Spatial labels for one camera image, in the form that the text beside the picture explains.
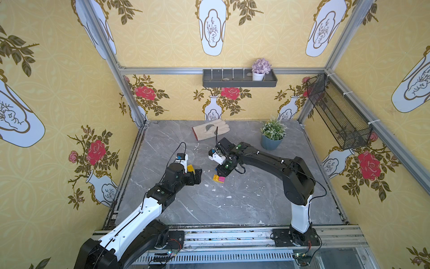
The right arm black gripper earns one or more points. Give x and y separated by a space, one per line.
223 168

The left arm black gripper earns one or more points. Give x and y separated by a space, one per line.
194 176

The yellow curved lego brick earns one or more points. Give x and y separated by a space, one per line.
190 168

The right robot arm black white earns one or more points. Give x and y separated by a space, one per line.
298 187

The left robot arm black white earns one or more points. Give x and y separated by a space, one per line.
140 231

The green plant in blue pot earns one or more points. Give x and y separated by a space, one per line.
273 133

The purple flower in white pot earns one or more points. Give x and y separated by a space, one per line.
260 68

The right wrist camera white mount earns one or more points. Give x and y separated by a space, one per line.
216 156

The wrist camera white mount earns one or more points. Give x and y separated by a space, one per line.
216 156
182 158

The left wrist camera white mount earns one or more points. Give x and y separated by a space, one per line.
182 158

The grey wall shelf tray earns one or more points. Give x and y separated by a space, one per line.
235 77

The black wire mesh basket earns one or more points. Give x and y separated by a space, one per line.
347 125

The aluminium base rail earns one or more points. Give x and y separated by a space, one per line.
330 247

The aluminium frame post left rear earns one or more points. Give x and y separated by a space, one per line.
95 22

